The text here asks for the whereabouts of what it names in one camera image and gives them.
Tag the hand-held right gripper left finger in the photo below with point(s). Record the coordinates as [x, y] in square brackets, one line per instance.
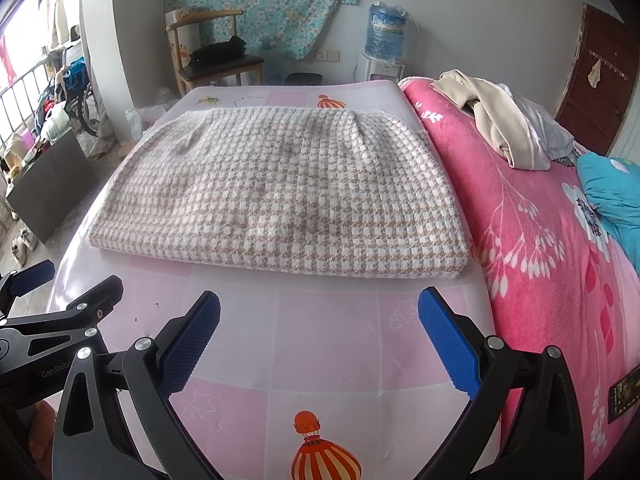
[192, 345]

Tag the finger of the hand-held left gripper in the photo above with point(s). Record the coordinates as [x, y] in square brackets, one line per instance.
[30, 275]
[100, 300]

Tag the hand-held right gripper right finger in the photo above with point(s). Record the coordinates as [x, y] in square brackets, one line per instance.
[450, 345]

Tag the beige white houndstooth sweater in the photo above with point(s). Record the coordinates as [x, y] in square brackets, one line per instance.
[280, 190]

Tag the beige slippers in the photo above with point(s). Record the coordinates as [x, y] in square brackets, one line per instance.
[24, 247]

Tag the cluttered grey cabinet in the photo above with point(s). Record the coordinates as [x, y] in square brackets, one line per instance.
[45, 190]

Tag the pink floral blanket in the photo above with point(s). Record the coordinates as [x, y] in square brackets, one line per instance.
[540, 270]

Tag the wheelchair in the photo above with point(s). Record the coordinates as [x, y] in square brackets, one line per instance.
[82, 105]

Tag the black smartphone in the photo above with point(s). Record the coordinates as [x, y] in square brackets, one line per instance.
[625, 395]

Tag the clear plastic bag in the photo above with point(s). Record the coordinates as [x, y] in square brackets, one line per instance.
[142, 120]

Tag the metal balcony railing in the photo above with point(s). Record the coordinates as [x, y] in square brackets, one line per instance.
[20, 85]

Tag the blue pillow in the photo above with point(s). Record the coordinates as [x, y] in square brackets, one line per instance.
[615, 195]

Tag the pale grey garment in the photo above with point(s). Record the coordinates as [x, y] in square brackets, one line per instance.
[550, 140]

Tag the hanging beige cloth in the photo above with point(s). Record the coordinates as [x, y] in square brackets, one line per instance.
[57, 15]

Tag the wooden chair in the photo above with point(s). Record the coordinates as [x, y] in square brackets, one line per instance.
[220, 67]

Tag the beige printed carton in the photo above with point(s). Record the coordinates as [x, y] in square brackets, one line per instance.
[185, 45]

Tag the black bag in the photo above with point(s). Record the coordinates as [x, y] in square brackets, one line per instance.
[217, 52]

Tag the brown wooden door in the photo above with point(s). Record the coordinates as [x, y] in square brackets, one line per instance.
[600, 105]

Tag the white water dispenser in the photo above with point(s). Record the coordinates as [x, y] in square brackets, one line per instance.
[380, 70]

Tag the black object behind bed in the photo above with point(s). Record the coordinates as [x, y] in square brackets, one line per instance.
[302, 79]

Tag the small hanging cloth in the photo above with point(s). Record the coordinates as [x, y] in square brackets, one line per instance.
[594, 76]

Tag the blue water jug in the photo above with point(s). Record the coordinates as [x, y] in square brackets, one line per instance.
[385, 32]

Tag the door hook rack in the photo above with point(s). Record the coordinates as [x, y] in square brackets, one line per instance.
[615, 71]

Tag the teal floral curtain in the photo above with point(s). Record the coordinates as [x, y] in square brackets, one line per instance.
[280, 5]

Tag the white wall socket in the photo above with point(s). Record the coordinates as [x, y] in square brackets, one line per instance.
[327, 55]

